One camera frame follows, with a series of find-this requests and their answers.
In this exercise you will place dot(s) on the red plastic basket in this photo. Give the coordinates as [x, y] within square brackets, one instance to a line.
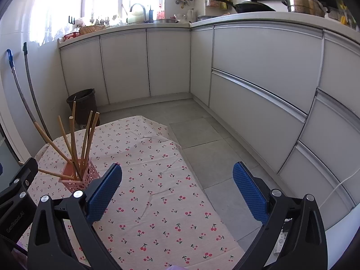
[70, 36]

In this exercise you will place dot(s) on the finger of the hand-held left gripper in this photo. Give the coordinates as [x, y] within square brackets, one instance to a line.
[24, 174]

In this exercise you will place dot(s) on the bundle of wooden chopsticks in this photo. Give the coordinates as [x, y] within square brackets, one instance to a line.
[73, 146]

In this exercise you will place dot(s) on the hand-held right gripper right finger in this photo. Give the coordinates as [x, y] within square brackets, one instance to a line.
[250, 194]

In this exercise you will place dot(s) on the yellow food packet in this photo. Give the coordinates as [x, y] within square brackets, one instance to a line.
[224, 0]

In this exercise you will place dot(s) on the dark brown trash bin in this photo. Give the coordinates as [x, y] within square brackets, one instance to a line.
[84, 104]

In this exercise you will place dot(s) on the metal pole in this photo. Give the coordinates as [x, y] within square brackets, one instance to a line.
[17, 87]
[32, 90]

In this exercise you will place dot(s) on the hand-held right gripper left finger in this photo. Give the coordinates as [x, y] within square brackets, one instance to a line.
[104, 194]

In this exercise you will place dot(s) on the chrome sink faucet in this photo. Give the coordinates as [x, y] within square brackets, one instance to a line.
[139, 5]

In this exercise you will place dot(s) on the cherry print tablecloth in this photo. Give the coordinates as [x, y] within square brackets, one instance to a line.
[157, 188]

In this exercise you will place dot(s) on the white kitchen cabinets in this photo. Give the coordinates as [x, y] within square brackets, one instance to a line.
[253, 62]

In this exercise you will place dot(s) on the pale green kettle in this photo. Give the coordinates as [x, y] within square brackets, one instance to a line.
[135, 15]

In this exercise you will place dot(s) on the pink perforated plastic basket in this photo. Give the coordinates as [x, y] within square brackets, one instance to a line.
[84, 180]

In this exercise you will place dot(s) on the stainless steel pot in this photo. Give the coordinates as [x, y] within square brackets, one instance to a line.
[303, 4]

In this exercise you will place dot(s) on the white power strip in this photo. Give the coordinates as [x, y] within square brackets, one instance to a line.
[281, 242]

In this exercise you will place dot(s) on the wicker basket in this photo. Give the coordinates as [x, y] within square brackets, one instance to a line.
[91, 29]

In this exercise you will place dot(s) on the steel bowl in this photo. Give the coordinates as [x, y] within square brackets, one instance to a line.
[206, 18]

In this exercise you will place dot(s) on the black wok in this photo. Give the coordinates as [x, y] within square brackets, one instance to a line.
[253, 7]

